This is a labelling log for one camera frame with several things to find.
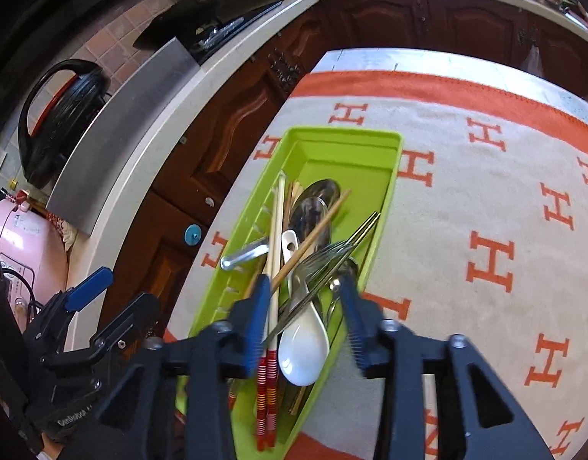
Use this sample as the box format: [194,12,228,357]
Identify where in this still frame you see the black wok pan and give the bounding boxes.
[131,0,288,66]

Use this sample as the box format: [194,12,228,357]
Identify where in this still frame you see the steel metal chopstick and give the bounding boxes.
[263,211,380,349]

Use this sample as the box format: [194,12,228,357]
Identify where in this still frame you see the pink kitchen appliance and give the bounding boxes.
[0,199,67,330]

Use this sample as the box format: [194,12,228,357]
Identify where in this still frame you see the lime green plastic utensil tray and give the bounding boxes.
[222,128,403,459]

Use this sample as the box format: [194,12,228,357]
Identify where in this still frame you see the light bamboo chopstick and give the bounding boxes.
[270,189,352,294]
[253,176,281,452]

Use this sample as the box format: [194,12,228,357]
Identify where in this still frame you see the white ceramic soup spoon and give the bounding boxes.
[278,230,329,387]

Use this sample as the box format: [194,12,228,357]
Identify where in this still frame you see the large steel spoon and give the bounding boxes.
[294,179,341,212]

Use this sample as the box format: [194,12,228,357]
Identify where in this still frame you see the white orange H-pattern cloth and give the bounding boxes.
[166,71,588,459]

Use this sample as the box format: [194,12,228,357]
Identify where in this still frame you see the dark wooden kitchen cabinets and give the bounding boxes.
[96,0,588,346]

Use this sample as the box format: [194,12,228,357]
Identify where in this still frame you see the steel spoon with logo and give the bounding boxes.
[289,209,332,252]

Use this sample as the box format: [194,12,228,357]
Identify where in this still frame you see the small steel spoon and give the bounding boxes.
[219,237,270,271]
[324,257,360,326]

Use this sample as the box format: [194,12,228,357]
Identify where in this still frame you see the light wooden chopstick red end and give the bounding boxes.
[265,173,286,449]

